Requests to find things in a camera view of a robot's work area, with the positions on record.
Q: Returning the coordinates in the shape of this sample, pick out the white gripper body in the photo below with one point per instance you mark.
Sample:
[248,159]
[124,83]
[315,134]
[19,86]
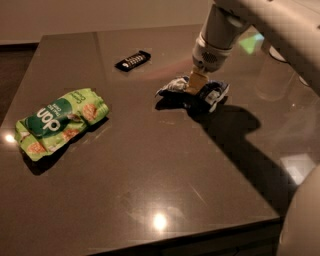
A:
[209,55]

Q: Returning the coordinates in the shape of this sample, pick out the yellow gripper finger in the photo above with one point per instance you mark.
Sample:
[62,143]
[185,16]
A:
[197,79]

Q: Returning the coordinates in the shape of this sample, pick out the blue chip bag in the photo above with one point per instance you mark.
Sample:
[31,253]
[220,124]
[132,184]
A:
[205,99]

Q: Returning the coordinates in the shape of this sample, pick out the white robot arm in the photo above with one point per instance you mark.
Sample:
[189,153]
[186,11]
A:
[293,30]

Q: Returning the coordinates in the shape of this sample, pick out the black rxbar chocolate bar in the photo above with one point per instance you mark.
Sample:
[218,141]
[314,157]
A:
[133,61]

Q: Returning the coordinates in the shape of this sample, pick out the green chip bag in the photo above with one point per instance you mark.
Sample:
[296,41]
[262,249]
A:
[53,126]

